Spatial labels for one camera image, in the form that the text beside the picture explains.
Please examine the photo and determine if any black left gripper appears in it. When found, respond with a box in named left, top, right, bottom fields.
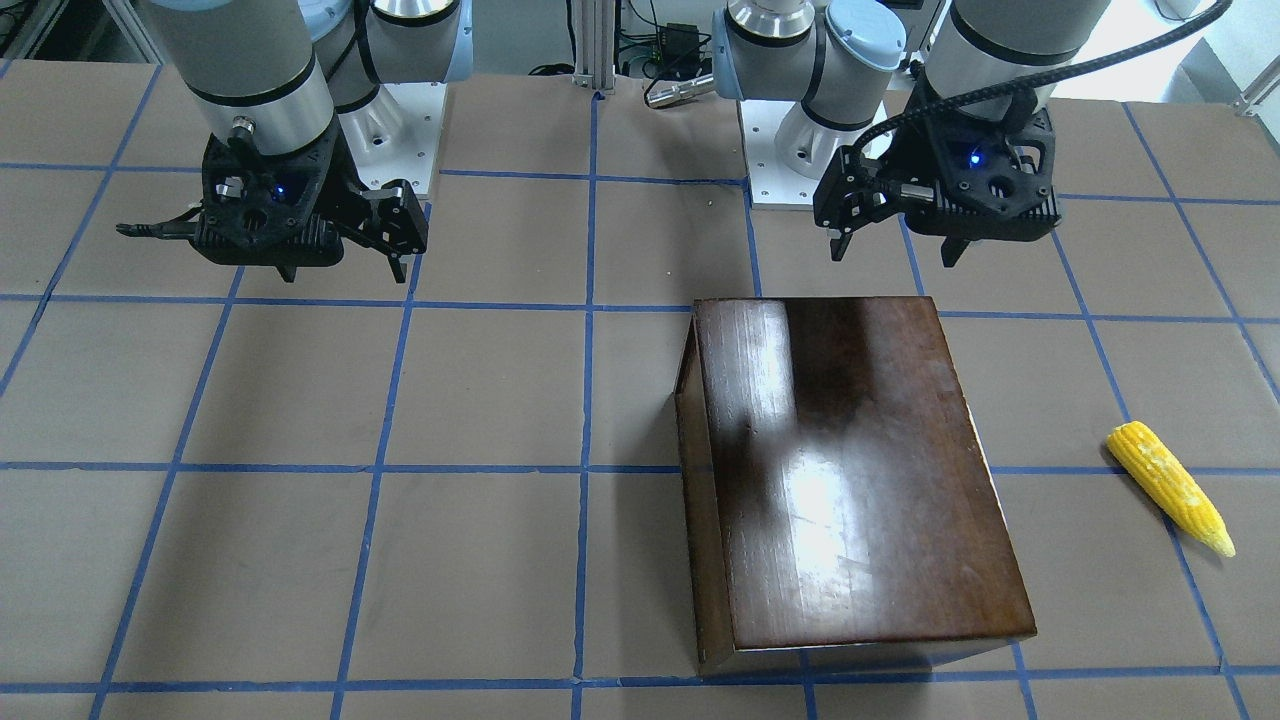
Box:
left=813, top=145, right=973, bottom=268

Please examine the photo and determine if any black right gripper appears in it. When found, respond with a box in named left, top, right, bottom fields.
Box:
left=276, top=179, right=429, bottom=284

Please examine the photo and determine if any yellow corn cob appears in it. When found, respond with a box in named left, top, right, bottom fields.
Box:
left=1105, top=421, right=1236, bottom=559

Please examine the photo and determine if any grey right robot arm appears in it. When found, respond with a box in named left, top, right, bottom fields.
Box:
left=116, top=1, right=474, bottom=283

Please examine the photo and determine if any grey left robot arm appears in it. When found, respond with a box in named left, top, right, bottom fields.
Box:
left=710, top=1, right=1107, bottom=266

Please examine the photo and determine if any dark brown wooden cabinet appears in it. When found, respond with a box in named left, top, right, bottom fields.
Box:
left=675, top=296, right=1038, bottom=678

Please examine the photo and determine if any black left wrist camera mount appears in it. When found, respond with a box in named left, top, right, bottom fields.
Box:
left=879, top=108, right=1062, bottom=242

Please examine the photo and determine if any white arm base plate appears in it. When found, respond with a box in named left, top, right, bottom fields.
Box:
left=338, top=83, right=449, bottom=201
left=739, top=100, right=856, bottom=213

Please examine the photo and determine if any black corrugated cable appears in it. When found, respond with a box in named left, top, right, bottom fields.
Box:
left=856, top=0, right=1235, bottom=161

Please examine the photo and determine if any aluminium extrusion post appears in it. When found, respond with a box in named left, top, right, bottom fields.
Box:
left=568, top=0, right=618, bottom=97

